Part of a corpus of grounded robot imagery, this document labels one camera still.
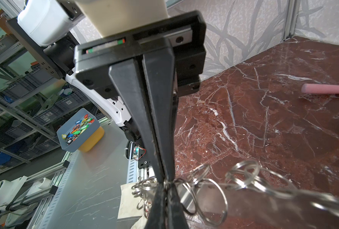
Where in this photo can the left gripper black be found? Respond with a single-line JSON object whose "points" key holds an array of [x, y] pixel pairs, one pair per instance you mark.
{"points": [[115, 55]]}

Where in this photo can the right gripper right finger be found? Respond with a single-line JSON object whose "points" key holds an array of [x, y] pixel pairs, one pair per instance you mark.
{"points": [[175, 213]]}

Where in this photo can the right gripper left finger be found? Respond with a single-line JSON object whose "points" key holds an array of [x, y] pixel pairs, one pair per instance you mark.
{"points": [[157, 215]]}

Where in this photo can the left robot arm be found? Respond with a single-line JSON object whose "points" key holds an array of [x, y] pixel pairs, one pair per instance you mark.
{"points": [[52, 30]]}

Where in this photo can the left circuit board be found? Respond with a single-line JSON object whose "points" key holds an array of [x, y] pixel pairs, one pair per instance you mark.
{"points": [[134, 152]]}

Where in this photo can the grey bin of tags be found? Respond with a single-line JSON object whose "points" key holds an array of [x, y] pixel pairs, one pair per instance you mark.
{"points": [[78, 129]]}

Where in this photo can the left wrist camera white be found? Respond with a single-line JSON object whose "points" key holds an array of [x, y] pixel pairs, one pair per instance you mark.
{"points": [[113, 17]]}

